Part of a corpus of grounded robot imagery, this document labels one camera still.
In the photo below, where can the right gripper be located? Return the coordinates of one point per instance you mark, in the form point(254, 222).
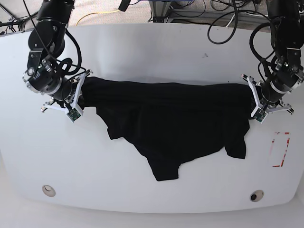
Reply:
point(65, 92)

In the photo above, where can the red tape rectangle marking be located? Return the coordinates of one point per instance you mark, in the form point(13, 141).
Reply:
point(278, 149)

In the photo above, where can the right table grommet hole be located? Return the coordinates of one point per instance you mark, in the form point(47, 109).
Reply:
point(256, 196)

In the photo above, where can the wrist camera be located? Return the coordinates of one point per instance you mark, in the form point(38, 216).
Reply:
point(74, 114)
point(260, 116)

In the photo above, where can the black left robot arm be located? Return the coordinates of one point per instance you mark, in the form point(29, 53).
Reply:
point(287, 31)

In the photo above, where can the table grommet hole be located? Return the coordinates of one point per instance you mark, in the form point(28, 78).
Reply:
point(256, 196)
point(48, 190)

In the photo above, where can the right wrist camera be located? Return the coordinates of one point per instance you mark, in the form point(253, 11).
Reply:
point(74, 114)

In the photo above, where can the left table grommet hole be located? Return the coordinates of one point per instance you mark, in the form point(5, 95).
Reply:
point(48, 190)

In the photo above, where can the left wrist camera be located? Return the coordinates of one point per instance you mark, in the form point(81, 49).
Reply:
point(260, 116)

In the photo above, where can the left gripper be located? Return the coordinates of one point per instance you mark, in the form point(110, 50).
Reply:
point(287, 76)

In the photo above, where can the black printed T-shirt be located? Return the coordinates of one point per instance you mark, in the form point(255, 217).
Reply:
point(170, 123)

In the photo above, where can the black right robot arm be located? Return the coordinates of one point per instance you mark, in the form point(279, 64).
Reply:
point(46, 42)

